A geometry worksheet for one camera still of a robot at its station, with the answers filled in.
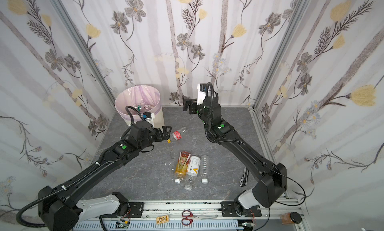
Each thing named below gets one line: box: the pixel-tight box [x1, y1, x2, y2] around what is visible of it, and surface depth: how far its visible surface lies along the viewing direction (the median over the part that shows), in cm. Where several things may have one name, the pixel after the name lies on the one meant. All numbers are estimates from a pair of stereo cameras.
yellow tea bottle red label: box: [174, 151, 191, 184], surface depth 85 cm
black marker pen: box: [239, 166, 249, 187], surface depth 86 cm
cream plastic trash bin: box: [114, 85, 165, 129], surface depth 95 cm
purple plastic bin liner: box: [114, 85, 162, 120], surface depth 95 cm
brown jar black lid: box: [280, 211, 302, 225], surface depth 66 cm
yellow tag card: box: [156, 215, 170, 225], surface depth 72 cm
